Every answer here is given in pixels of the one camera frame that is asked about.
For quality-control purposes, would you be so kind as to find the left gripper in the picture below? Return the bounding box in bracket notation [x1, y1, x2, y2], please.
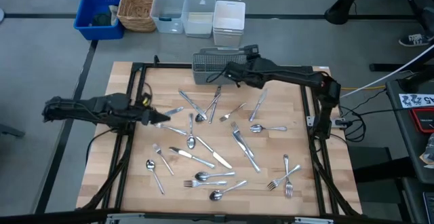
[127, 102, 172, 127]

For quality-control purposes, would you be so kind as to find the silver mounting plate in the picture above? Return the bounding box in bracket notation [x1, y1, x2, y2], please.
[293, 216, 336, 224]
[104, 212, 145, 224]

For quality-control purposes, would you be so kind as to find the blue plastic bin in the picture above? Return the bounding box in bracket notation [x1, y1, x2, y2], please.
[73, 0, 125, 41]

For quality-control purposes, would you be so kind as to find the black crossbar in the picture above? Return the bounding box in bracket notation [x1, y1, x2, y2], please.
[0, 208, 434, 224]

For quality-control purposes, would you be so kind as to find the silver table knife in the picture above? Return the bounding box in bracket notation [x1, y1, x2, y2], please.
[163, 106, 185, 117]
[178, 88, 208, 121]
[208, 85, 222, 125]
[168, 145, 216, 170]
[232, 132, 262, 174]
[195, 135, 234, 170]
[248, 88, 269, 123]

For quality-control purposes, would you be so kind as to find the grey crumpled bag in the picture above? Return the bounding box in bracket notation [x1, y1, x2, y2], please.
[419, 132, 434, 170]

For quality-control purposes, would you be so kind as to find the grey chair foot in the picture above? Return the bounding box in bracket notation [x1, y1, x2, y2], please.
[0, 123, 26, 138]

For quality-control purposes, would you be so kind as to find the black bundle in bin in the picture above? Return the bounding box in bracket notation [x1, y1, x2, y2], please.
[90, 12, 112, 27]

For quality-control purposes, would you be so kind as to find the grey mesh cutlery basket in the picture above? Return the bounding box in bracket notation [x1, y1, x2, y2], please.
[191, 46, 258, 86]

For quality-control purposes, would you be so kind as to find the clear plastic bin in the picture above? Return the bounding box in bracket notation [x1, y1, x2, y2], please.
[181, 0, 218, 39]

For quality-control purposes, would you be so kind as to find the white printed paper label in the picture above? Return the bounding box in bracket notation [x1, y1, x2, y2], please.
[398, 93, 434, 109]

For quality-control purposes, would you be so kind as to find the clear bin with blue latch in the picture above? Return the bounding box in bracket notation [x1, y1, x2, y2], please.
[150, 0, 187, 35]

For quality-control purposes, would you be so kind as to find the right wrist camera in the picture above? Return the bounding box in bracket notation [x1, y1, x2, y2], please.
[242, 43, 260, 60]

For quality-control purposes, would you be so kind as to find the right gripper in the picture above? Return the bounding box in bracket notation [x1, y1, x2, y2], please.
[224, 56, 272, 90]

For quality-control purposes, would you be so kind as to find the yellow cable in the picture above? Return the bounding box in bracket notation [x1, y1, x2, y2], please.
[340, 86, 387, 92]

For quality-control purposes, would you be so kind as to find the white cable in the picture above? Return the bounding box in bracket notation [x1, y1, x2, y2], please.
[338, 43, 434, 98]

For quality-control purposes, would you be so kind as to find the white plastic bin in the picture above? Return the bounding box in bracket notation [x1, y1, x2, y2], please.
[212, 0, 246, 48]

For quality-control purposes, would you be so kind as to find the black desk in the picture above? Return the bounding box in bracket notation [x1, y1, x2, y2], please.
[385, 66, 434, 185]

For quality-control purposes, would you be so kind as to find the wicker basket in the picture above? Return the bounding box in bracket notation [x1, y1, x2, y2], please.
[116, 0, 157, 33]

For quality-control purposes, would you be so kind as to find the black laptop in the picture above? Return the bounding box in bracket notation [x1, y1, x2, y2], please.
[422, 191, 434, 224]

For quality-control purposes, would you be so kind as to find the black floor stand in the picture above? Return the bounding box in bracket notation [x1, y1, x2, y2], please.
[323, 0, 434, 26]

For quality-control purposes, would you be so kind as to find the red framed device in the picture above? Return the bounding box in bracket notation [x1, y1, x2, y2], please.
[408, 107, 434, 134]

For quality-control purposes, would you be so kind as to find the black desk foot bar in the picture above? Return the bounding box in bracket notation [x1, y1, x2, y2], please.
[368, 62, 430, 73]

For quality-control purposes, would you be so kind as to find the silver fork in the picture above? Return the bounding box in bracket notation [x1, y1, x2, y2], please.
[267, 164, 302, 192]
[153, 122, 189, 137]
[230, 121, 255, 160]
[218, 102, 248, 123]
[283, 153, 294, 199]
[152, 143, 175, 176]
[182, 179, 229, 189]

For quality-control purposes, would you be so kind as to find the person's shoe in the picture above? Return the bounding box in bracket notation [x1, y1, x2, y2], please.
[398, 33, 434, 48]

